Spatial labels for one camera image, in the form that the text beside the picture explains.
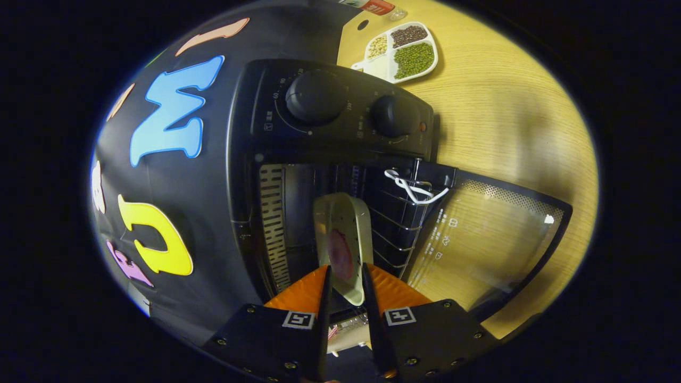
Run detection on dark red beans pile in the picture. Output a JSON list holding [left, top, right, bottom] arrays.
[[390, 25, 428, 48]]

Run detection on glass oven door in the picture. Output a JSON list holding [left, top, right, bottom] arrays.
[[402, 162, 574, 324]]

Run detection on black oven knob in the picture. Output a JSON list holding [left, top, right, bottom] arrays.
[[285, 71, 347, 127], [370, 95, 422, 138]]

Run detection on white divided dish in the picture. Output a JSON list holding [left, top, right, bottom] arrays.
[[351, 21, 439, 85]]

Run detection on oven wire rack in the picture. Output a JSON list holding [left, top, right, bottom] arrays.
[[367, 178, 434, 280]]

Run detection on clear plastic water bottle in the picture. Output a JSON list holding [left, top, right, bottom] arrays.
[[340, 0, 408, 22]]

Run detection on green beans pile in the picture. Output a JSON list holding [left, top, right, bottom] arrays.
[[394, 43, 435, 80]]

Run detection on black electric oven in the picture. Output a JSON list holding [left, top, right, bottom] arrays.
[[226, 59, 574, 341]]

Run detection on pale beans pile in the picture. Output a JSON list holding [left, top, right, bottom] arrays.
[[366, 35, 389, 59]]

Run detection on white cord loop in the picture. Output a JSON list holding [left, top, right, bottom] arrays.
[[384, 169, 451, 206]]

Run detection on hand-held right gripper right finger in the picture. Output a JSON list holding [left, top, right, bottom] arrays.
[[362, 262, 501, 381]]

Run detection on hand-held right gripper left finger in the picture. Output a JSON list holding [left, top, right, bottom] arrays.
[[205, 264, 333, 383]]

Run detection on pink round meat slice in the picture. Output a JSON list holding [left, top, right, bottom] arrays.
[[326, 229, 355, 282]]

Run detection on small cream square plate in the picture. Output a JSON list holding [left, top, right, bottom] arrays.
[[313, 193, 375, 306]]

